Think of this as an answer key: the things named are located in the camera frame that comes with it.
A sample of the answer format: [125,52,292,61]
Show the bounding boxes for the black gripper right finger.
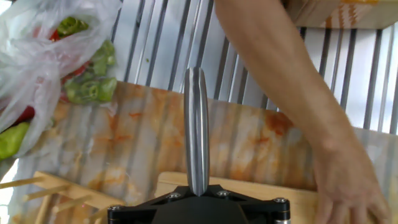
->
[200,184,292,224]

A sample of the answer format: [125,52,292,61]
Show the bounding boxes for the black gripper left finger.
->
[107,185,198,224]

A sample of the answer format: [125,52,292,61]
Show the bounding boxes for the wooden cutting board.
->
[154,170,398,224]

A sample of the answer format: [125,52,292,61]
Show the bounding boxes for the steel cleaver knife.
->
[183,67,210,197]

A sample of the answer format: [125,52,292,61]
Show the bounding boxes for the bare person forearm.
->
[213,0,364,151]

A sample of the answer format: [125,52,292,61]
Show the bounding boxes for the plastic bag of peppers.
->
[63,39,118,105]

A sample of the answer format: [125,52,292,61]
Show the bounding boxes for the curved green chili pepper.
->
[0,121,31,161]

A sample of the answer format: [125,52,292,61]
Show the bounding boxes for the red chili pepper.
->
[14,105,36,124]
[49,28,91,84]

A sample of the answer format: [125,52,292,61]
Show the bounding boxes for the blurred person hand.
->
[312,143,393,224]

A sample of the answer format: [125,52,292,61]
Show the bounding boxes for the wooden peg rack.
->
[0,170,126,224]

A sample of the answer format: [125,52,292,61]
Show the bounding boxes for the marble pattern plastic mat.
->
[7,81,398,224]

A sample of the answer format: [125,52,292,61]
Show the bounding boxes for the clear plastic bag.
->
[0,0,123,158]

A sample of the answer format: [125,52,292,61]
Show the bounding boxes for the chopped green pepper pieces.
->
[57,16,90,37]

